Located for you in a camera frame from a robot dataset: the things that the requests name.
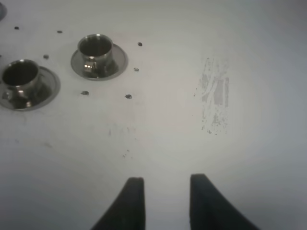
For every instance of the far stainless steel saucer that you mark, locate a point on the far stainless steel saucer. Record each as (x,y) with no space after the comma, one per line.
(117,66)

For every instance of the stainless steel saucer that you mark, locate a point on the stainless steel saucer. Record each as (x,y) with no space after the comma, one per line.
(117,66)
(44,93)

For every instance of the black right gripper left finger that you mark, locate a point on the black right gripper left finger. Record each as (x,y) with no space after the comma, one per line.
(127,212)

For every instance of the stainless steel teacup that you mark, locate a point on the stainless steel teacup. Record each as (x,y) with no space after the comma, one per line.
(21,79)
(96,53)

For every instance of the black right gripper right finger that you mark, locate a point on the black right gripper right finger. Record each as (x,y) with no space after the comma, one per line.
(210,210)

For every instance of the near stainless steel saucer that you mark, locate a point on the near stainless steel saucer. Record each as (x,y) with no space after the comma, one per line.
(44,93)

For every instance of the near stainless steel teacup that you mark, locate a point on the near stainless steel teacup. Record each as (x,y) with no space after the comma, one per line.
(21,79)

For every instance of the far stainless steel teacup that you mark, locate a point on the far stainless steel teacup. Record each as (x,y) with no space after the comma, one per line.
(96,53)

